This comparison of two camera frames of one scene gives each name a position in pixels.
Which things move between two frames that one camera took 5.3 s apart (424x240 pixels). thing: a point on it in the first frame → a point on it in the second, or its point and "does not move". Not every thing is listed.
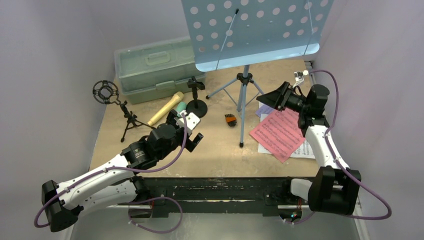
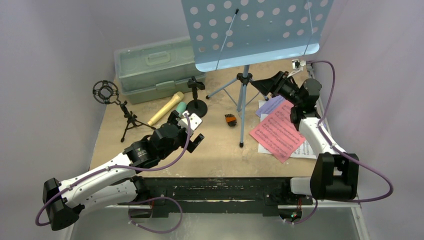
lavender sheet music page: [264, 109] does not move
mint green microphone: [181, 106] does not move
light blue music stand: [224, 34] does not move
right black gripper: [285, 97] → [278, 85]
